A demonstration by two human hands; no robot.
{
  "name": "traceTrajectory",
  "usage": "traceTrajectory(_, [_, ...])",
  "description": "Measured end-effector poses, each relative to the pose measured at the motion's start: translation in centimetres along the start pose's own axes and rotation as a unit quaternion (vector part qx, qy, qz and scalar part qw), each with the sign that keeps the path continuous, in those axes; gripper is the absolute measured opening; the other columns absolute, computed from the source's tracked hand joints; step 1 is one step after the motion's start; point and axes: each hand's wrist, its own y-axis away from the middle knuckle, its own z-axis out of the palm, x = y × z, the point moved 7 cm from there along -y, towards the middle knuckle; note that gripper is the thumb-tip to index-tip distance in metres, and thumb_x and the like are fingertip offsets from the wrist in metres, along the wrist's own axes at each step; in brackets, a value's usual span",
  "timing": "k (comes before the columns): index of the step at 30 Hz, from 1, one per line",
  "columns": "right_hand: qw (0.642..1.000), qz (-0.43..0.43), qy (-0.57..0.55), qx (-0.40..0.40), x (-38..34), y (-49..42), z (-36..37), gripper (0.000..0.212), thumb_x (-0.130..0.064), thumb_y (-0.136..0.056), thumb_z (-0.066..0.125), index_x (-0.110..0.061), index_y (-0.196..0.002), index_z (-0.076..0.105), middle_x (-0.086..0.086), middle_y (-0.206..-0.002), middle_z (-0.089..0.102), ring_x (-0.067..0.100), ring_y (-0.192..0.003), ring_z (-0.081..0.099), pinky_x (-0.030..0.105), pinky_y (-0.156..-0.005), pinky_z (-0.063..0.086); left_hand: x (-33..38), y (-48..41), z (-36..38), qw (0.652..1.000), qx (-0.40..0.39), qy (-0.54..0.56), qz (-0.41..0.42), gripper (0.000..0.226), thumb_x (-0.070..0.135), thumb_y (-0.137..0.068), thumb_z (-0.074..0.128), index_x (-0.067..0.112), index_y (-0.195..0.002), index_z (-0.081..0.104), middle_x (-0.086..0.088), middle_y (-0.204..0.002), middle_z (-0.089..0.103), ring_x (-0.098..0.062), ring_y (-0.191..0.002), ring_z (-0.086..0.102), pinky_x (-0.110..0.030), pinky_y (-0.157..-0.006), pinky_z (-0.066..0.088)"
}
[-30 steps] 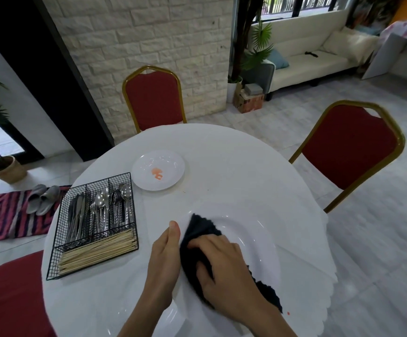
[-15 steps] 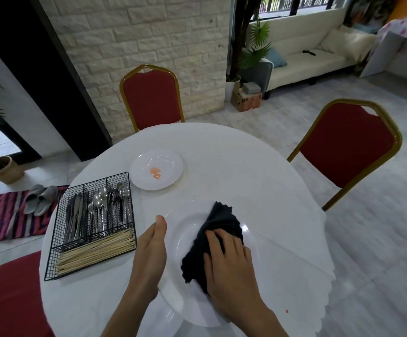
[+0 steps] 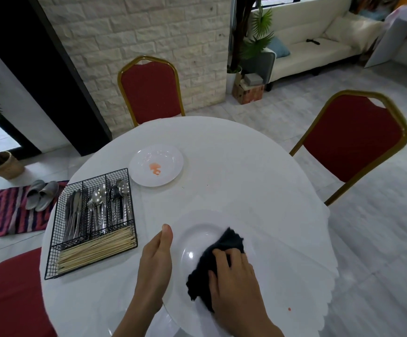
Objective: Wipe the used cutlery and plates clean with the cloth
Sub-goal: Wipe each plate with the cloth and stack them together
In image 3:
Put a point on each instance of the black remote control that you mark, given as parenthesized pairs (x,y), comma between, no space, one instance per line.
(313,41)

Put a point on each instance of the orange brown crate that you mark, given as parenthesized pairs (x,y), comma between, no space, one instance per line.
(252,94)

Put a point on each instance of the bundle of wooden chopsticks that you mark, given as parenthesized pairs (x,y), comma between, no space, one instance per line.
(94,247)

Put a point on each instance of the cream sofa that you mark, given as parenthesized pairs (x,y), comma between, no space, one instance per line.
(305,56)

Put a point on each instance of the pink striped rug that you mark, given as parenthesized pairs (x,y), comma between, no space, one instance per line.
(0,214)

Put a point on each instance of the person's right hand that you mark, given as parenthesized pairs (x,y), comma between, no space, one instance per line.
(238,298)

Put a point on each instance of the colourful fabric heap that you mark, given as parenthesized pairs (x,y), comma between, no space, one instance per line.
(372,6)

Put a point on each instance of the person's left hand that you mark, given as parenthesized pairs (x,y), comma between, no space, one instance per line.
(154,273)

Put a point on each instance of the potted palm in white pot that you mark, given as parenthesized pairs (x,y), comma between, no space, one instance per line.
(261,24)

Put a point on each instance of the small grey box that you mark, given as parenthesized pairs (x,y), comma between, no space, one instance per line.
(253,79)

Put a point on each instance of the white round tablecloth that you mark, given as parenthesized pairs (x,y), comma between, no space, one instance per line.
(259,164)

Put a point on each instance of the black cleaning cloth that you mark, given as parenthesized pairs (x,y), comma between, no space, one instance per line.
(203,277)

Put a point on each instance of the grey slipper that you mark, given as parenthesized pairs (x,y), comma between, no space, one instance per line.
(47,196)
(35,194)

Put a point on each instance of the red gold banquet chair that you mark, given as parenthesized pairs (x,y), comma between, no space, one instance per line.
(354,136)
(10,298)
(151,91)

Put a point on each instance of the black framed glass door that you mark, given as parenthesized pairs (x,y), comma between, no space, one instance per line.
(0,136)

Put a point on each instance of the tall palm in woven pot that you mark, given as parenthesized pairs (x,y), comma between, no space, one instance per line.
(5,166)

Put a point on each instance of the blue cushion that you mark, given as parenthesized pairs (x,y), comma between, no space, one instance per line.
(280,47)

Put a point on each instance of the white side table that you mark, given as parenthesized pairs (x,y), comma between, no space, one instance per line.
(386,45)

